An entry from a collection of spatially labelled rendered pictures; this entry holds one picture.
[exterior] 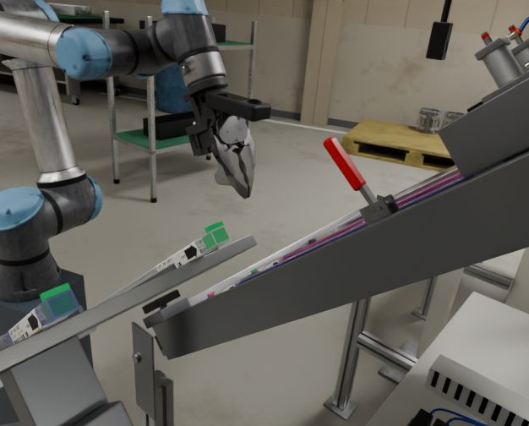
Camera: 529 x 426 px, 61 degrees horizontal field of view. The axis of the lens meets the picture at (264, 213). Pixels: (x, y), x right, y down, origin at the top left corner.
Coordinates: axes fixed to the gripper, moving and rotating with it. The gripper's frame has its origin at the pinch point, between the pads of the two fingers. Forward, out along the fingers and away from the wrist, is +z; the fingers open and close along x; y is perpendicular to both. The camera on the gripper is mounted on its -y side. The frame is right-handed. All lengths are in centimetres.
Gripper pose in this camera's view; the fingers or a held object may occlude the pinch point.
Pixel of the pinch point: (248, 190)
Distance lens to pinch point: 80.4
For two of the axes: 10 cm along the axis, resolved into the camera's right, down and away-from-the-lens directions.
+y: -7.1, 1.3, 6.9
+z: 2.8, 9.5, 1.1
